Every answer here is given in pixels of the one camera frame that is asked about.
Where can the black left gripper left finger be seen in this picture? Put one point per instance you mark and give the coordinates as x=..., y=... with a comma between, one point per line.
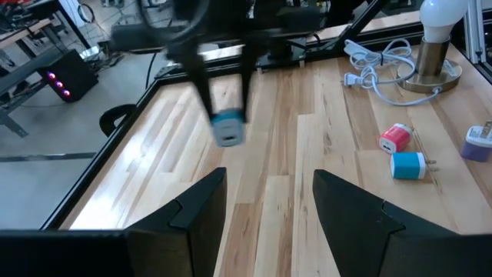
x=115, y=254

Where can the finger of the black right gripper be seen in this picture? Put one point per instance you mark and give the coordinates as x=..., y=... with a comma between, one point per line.
x=196, y=69
x=250, y=73

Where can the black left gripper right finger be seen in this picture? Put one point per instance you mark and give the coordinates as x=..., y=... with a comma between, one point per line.
x=403, y=254

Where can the teal white USB charger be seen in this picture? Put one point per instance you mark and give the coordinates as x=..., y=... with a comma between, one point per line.
x=228, y=134
x=407, y=165

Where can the pink white USB charger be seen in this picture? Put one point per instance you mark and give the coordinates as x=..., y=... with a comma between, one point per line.
x=396, y=138

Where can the purple white USB charger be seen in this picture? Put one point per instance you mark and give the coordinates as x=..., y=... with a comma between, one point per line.
x=476, y=148

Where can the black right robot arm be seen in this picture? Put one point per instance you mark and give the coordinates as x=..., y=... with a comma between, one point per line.
x=284, y=50

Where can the black arched clamp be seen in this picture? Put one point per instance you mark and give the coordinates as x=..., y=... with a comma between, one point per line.
x=109, y=111

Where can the black computer tower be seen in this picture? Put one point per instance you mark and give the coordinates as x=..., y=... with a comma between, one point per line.
x=77, y=77

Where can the brass lamp base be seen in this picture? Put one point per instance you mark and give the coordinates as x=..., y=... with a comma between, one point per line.
x=430, y=57

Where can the white light bulb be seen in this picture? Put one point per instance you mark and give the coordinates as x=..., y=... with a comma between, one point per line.
x=442, y=15

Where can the silver aluminium extrusion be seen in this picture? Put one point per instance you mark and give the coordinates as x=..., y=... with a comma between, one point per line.
x=473, y=38

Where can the black table frame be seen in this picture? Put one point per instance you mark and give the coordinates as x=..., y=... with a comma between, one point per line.
x=100, y=161

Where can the black frame desk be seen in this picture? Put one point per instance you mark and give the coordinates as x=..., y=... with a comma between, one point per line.
x=23, y=73

